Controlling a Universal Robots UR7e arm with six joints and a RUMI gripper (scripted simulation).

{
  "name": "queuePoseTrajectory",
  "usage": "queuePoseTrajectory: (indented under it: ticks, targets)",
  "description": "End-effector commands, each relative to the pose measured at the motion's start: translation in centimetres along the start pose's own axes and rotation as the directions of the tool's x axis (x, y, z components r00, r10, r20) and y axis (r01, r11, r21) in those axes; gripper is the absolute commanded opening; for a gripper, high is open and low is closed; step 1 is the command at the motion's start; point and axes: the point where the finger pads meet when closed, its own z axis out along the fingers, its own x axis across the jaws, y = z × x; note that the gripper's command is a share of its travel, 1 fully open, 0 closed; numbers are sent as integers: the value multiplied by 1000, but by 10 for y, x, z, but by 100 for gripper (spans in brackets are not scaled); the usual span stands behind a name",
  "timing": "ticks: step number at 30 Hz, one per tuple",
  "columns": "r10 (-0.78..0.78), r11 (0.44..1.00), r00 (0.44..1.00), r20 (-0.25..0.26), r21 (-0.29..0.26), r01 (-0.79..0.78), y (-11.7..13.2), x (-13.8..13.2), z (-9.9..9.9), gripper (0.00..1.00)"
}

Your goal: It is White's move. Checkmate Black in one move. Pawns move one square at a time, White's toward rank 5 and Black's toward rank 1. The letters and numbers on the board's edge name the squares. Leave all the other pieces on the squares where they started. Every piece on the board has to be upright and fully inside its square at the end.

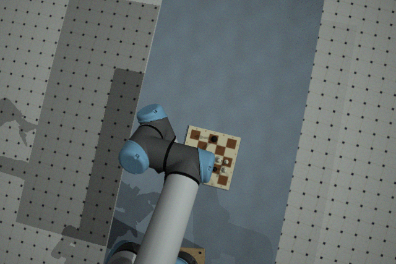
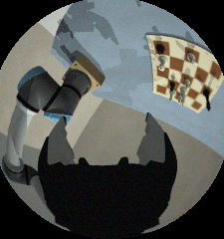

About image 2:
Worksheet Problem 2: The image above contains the brown and cream chessboard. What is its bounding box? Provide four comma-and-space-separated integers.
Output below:
146, 35, 224, 114

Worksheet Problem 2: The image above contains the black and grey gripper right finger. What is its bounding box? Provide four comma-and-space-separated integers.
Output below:
136, 113, 177, 202

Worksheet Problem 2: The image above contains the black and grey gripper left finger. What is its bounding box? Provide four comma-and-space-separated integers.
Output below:
38, 117, 75, 201

